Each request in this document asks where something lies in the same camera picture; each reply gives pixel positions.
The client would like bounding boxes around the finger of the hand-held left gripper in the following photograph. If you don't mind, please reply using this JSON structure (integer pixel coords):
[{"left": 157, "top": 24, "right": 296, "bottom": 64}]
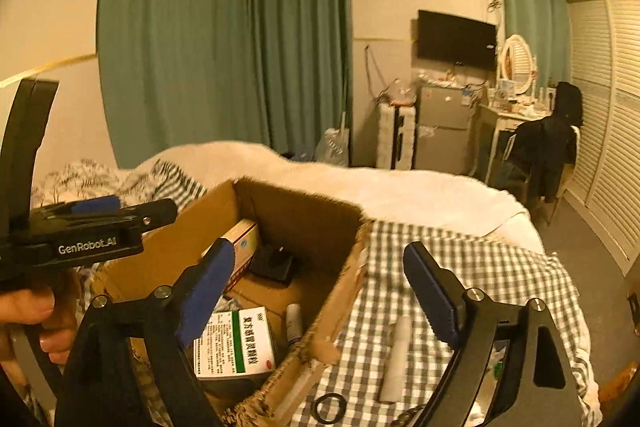
[
  {"left": 32, "top": 196, "right": 121, "bottom": 223},
  {"left": 120, "top": 199, "right": 178, "bottom": 237}
]

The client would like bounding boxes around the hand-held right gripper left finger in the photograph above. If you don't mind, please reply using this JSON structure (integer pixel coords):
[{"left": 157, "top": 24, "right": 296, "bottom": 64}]
[{"left": 54, "top": 238, "right": 236, "bottom": 427}]

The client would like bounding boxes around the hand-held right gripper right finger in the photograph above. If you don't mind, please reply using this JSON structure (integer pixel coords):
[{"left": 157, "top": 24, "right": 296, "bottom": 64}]
[{"left": 403, "top": 241, "right": 583, "bottom": 427}]

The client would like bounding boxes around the green white medicine box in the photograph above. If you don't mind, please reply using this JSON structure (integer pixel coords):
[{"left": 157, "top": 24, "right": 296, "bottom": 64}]
[{"left": 192, "top": 306, "right": 277, "bottom": 380}]

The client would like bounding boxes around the orange white medicine box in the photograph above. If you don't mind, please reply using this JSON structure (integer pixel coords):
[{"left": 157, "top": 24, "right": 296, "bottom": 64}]
[{"left": 200, "top": 218, "right": 261, "bottom": 293}]

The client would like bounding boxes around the black case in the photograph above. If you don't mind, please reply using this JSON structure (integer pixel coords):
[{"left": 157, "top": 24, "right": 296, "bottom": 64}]
[{"left": 248, "top": 243, "right": 296, "bottom": 285}]

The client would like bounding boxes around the long white tube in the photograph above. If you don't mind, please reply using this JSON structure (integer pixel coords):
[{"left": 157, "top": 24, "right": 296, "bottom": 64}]
[{"left": 378, "top": 316, "right": 412, "bottom": 404}]

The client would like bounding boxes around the small white tube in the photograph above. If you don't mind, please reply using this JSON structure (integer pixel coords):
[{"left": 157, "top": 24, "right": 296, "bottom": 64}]
[{"left": 286, "top": 303, "right": 303, "bottom": 343}]

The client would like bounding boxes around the cardboard box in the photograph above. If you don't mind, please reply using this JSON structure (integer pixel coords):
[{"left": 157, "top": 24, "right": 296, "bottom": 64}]
[{"left": 90, "top": 177, "right": 373, "bottom": 427}]

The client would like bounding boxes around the black ring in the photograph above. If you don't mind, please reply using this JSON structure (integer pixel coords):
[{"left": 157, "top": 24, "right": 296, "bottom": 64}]
[{"left": 313, "top": 393, "right": 347, "bottom": 425}]

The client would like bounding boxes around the person's left hand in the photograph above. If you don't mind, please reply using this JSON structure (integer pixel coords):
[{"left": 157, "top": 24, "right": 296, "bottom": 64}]
[{"left": 0, "top": 269, "right": 81, "bottom": 365}]

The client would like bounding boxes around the leaf print quilt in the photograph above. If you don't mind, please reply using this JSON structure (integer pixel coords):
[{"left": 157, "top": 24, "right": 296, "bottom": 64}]
[{"left": 31, "top": 161, "right": 121, "bottom": 208}]

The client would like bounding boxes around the green checked bed sheet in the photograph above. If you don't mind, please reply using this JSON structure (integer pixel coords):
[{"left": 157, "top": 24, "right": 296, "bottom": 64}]
[{"left": 120, "top": 159, "right": 601, "bottom": 427}]

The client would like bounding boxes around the chair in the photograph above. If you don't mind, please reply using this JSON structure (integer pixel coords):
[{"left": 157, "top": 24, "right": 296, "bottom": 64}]
[{"left": 500, "top": 124, "right": 583, "bottom": 228}]

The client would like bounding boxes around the white suitcase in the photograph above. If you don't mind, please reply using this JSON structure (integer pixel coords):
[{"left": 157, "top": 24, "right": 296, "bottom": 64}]
[{"left": 377, "top": 102, "right": 418, "bottom": 170}]

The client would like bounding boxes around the grey mini fridge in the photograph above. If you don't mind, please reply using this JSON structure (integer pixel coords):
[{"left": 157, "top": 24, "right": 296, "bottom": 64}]
[{"left": 415, "top": 84, "right": 488, "bottom": 172}]

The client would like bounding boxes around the clear water jug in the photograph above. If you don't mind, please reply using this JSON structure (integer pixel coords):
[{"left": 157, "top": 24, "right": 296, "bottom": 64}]
[{"left": 315, "top": 127, "right": 349, "bottom": 166}]

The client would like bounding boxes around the black jacket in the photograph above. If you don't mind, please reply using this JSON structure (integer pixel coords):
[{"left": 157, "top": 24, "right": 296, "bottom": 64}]
[{"left": 510, "top": 112, "right": 578, "bottom": 202}]

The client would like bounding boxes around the white dressing table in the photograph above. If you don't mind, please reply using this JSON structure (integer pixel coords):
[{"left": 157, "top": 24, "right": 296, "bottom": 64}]
[{"left": 477, "top": 99, "right": 556, "bottom": 180}]

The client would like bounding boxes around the black backpack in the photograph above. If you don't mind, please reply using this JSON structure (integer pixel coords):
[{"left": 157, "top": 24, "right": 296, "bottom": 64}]
[{"left": 555, "top": 82, "right": 583, "bottom": 118}]

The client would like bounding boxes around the white louvred wardrobe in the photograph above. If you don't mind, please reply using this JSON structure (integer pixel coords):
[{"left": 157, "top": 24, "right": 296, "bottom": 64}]
[{"left": 565, "top": 0, "right": 640, "bottom": 278}]

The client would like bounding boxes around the oval vanity mirror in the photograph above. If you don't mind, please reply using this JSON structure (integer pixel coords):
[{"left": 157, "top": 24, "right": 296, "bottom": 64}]
[{"left": 497, "top": 33, "right": 538, "bottom": 95}]

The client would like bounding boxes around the black television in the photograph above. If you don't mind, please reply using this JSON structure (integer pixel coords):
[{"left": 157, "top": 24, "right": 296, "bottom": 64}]
[{"left": 416, "top": 9, "right": 498, "bottom": 70}]

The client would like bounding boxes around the black wall cable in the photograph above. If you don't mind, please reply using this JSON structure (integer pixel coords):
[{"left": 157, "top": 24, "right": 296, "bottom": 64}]
[{"left": 364, "top": 46, "right": 386, "bottom": 102}]

